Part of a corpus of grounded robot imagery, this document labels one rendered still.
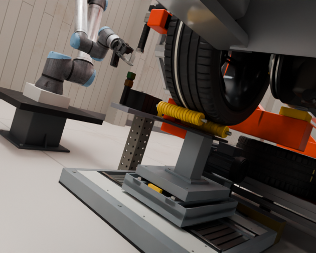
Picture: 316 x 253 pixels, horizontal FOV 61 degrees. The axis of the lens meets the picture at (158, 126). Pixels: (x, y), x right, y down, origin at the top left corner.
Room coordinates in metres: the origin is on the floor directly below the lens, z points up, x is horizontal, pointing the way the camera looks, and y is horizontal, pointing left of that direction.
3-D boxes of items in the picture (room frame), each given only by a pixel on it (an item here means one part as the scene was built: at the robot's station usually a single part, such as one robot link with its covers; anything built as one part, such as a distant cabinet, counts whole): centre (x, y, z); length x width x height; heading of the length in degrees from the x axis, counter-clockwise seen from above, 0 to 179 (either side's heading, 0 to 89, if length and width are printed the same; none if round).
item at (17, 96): (1.89, 0.81, 0.15); 0.60 x 0.60 x 0.30; 52
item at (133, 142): (1.82, 0.10, 0.21); 0.10 x 0.10 x 0.42; 50
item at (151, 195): (1.31, -0.22, 0.13); 0.50 x 0.36 x 0.10; 140
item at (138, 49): (1.43, 0.21, 0.83); 0.04 x 0.04 x 0.16
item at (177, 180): (1.29, -0.21, 0.32); 0.40 x 0.30 x 0.28; 140
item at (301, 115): (1.56, -0.73, 0.70); 0.14 x 0.14 x 0.05; 50
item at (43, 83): (1.89, 0.81, 0.43); 0.19 x 0.19 x 0.10
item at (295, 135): (1.67, -0.60, 0.69); 0.52 x 0.17 x 0.35; 50
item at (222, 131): (1.29, -0.21, 0.49); 0.29 x 0.06 x 0.06; 50
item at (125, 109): (1.80, 0.12, 0.44); 0.43 x 0.17 x 0.03; 140
